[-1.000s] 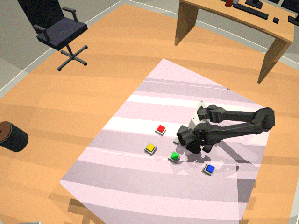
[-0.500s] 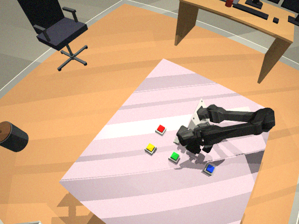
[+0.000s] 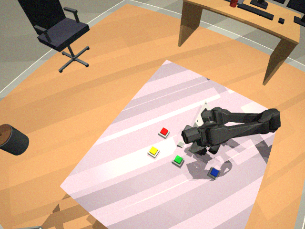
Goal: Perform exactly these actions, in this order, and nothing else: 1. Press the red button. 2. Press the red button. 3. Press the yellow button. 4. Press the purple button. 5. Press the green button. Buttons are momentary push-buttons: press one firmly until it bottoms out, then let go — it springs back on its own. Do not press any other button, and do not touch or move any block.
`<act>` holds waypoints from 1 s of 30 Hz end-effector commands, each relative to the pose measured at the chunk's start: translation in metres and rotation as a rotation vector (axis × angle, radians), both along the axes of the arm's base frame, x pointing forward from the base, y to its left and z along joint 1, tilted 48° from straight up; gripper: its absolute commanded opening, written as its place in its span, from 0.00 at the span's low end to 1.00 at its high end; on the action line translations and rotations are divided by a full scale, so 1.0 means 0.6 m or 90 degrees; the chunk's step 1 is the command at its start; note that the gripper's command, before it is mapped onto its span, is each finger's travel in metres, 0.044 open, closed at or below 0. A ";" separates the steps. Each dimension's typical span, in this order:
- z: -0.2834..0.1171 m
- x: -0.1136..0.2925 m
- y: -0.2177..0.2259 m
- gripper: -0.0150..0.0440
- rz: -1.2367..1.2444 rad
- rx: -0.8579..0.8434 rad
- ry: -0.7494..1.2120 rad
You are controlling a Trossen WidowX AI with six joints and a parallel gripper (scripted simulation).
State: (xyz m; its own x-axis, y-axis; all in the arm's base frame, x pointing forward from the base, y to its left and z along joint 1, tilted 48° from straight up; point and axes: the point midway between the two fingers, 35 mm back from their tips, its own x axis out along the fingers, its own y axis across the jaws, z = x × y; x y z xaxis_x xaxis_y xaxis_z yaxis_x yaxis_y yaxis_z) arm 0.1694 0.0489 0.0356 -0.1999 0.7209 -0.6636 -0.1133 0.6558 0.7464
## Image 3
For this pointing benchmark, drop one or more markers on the yellow button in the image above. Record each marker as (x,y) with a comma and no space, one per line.
(153,151)

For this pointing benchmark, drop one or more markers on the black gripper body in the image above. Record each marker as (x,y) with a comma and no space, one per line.
(212,149)

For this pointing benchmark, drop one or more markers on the green button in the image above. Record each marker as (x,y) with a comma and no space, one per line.
(177,160)

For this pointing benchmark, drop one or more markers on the red button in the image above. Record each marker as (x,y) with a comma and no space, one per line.
(164,132)

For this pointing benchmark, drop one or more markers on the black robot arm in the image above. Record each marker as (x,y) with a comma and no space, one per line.
(217,133)

